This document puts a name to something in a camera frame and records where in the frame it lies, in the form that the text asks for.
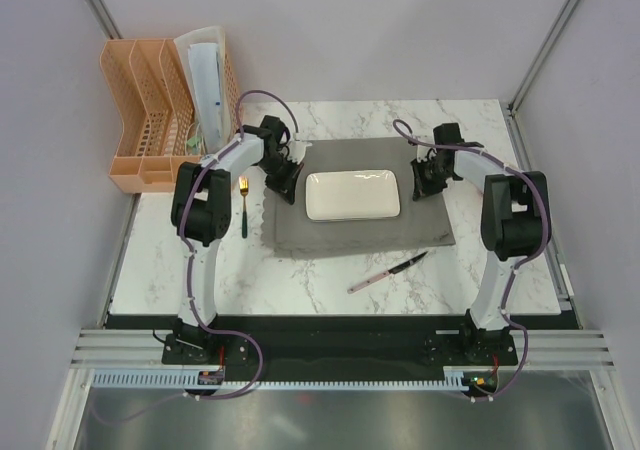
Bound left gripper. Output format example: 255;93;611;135
256;154;304;205

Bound grey scalloped placemat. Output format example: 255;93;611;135
261;137;455;258

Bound gold fork green handle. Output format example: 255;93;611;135
239;176;249;239

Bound white rectangular plate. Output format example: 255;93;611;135
305;170;401;222

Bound black knife pink handle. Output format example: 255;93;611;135
347;251;428;295

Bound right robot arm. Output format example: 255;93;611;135
408;123;552;364

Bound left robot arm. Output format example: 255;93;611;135
170;116;306;363

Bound green clip items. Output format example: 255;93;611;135
185;133;206;156

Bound white paper folder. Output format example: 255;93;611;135
174;26;233;153

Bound orange plastic file organizer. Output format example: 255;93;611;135
100;26;242;194

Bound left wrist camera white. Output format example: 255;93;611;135
287;139;313;164

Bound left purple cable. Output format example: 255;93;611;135
178;88;301;341

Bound purple cable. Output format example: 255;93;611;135
392;118;554;401
178;88;301;341

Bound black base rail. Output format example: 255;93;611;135
159;313;521;381

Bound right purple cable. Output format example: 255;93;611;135
392;118;554;401

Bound white slotted cable duct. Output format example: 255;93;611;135
91;369;496;391

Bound aluminium frame rail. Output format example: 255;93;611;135
69;327;176;369

